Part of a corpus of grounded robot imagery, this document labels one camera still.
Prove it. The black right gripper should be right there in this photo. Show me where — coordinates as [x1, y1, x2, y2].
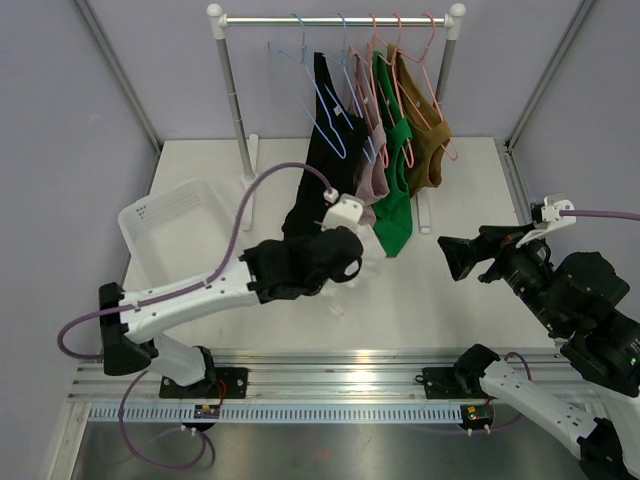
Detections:
[437, 220, 567, 332]

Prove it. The green tank top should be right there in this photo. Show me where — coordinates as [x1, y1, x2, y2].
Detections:
[373, 50, 413, 258]

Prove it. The mauve pink tank top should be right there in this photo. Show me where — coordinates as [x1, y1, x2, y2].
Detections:
[347, 45, 391, 229]

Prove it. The black tank top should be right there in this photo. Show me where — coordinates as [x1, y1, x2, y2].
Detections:
[282, 52, 369, 238]

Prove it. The light blue wire hanger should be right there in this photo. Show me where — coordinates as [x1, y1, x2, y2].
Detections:
[325, 13, 376, 165]
[267, 12, 347, 160]

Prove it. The pink wire hanger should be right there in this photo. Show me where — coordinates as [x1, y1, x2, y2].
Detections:
[348, 13, 389, 169]
[372, 14, 415, 169]
[394, 13, 459, 162]

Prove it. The white tank top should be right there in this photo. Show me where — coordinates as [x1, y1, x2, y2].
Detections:
[320, 225, 386, 318]

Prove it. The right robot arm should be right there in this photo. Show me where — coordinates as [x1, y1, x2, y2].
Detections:
[438, 224, 639, 479]

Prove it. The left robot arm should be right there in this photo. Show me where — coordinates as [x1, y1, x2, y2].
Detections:
[99, 227, 364, 398]

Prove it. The brown tank top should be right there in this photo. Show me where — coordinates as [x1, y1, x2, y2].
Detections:
[397, 54, 453, 197]

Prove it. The metal clothes rack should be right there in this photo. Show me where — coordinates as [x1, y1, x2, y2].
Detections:
[206, 2, 467, 234]

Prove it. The white plastic laundry basket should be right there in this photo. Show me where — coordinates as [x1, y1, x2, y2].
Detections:
[118, 178, 234, 289]

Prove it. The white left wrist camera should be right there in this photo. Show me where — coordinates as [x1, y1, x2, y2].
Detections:
[320, 189, 364, 232]

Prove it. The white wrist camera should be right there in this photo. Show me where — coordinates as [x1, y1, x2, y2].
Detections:
[516, 193, 577, 248]
[320, 189, 364, 232]

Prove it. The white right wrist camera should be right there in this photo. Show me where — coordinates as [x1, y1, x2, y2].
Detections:
[516, 193, 577, 248]

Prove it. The aluminium mounting rail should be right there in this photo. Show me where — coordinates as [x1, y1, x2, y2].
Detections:
[67, 350, 467, 424]

